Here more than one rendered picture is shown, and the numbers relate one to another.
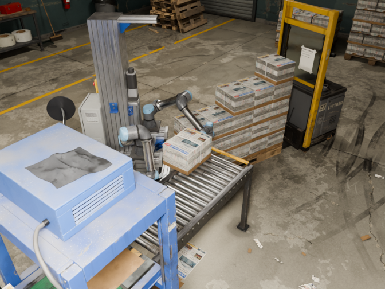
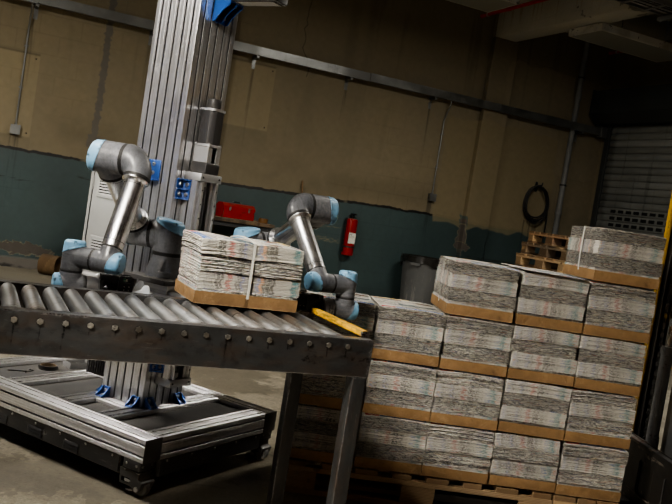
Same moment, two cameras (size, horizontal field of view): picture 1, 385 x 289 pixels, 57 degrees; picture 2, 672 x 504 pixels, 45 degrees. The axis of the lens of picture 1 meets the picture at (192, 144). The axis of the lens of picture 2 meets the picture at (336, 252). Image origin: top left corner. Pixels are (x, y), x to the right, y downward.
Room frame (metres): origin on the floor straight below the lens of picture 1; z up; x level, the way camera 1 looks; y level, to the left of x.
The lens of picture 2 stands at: (0.27, -1.64, 1.19)
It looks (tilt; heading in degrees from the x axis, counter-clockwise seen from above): 3 degrees down; 28
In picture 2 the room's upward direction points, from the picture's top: 9 degrees clockwise
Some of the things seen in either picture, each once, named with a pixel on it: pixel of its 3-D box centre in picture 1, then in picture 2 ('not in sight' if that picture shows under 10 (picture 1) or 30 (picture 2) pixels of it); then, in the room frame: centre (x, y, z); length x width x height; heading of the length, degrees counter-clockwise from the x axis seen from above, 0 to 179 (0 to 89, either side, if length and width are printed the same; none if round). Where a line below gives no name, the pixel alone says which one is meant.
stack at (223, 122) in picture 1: (223, 139); (423, 401); (3.62, -0.38, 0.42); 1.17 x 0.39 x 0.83; 122
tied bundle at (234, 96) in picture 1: (234, 98); (473, 287); (3.70, -0.49, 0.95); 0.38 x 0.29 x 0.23; 31
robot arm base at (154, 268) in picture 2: (141, 147); (165, 264); (2.80, 0.49, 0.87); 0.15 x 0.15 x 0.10
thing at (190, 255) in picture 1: (184, 257); not in sight; (2.19, 0.08, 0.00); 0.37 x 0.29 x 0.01; 143
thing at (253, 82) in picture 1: (255, 83); (542, 271); (3.84, -0.74, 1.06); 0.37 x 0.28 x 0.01; 33
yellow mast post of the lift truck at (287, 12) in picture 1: (279, 69); (663, 306); (4.52, -1.18, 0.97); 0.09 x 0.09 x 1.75; 32
